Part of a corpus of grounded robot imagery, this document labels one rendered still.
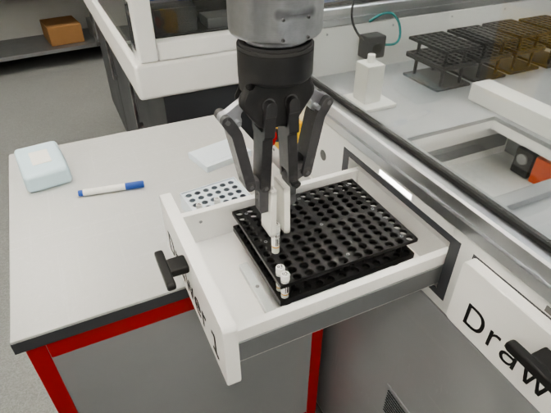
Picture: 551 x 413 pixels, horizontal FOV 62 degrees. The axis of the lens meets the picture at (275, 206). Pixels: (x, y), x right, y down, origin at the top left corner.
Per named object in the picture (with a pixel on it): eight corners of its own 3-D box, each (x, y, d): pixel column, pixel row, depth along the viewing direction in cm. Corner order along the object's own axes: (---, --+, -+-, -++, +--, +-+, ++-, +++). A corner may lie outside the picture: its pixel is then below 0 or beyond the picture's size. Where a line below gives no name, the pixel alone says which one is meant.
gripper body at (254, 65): (248, 53, 39) (252, 147, 45) (334, 40, 42) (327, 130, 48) (220, 30, 45) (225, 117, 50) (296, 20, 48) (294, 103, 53)
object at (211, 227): (236, 365, 57) (234, 334, 54) (179, 242, 76) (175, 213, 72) (477, 269, 71) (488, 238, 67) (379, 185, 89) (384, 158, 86)
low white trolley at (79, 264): (115, 533, 114) (9, 343, 68) (84, 344, 159) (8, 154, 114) (318, 433, 134) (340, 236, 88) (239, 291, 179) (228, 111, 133)
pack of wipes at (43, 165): (74, 182, 103) (69, 165, 101) (29, 195, 99) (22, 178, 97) (60, 154, 114) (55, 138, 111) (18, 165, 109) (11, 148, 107)
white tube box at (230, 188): (197, 229, 90) (195, 215, 88) (181, 207, 96) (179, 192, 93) (252, 211, 95) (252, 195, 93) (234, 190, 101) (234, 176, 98)
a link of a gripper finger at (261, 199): (269, 176, 52) (244, 182, 51) (269, 211, 55) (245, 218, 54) (263, 170, 53) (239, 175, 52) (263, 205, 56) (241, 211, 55)
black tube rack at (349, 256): (280, 319, 63) (280, 286, 59) (234, 242, 75) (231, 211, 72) (410, 270, 70) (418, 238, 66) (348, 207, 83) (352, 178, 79)
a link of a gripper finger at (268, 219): (277, 190, 52) (271, 192, 52) (276, 237, 57) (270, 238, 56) (266, 177, 55) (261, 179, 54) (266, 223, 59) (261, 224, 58)
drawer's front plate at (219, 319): (228, 388, 56) (222, 331, 50) (168, 246, 77) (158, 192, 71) (242, 383, 57) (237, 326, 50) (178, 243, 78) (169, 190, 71)
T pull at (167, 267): (168, 293, 58) (166, 286, 57) (154, 257, 63) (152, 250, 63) (195, 284, 59) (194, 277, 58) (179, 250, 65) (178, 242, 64)
